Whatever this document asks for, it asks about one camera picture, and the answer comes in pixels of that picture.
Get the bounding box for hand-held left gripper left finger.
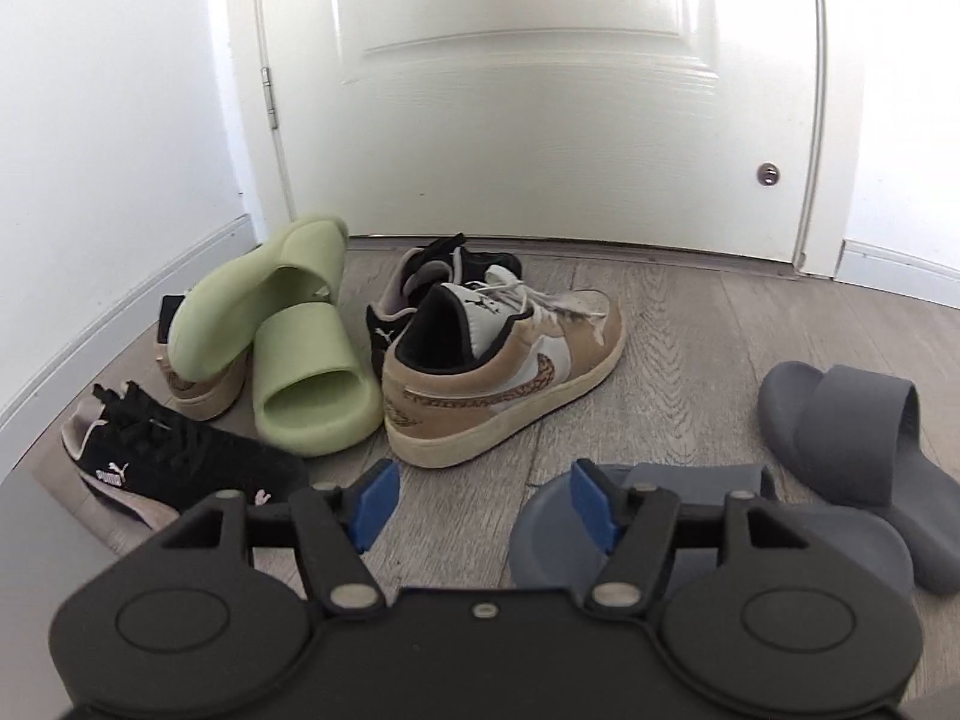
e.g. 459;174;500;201
157;457;402;612

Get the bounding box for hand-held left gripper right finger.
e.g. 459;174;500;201
570;459;807;612

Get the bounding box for tan and white sneaker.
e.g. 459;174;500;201
155;292;252;422
382;264;627;470

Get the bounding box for black suede sneaker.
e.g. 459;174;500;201
61;381;312;541
365;235;524;368

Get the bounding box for light green slide sandal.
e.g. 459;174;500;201
166;214;351;382
251;301;385;458

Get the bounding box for grey slide sandal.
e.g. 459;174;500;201
508;463;916;593
757;361;960;595

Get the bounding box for white baseboard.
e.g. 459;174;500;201
0;214;256;421
836;238;960;308

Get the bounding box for grey floor mat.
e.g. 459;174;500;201
0;465;151;720

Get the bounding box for white door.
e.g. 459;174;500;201
255;0;845;278

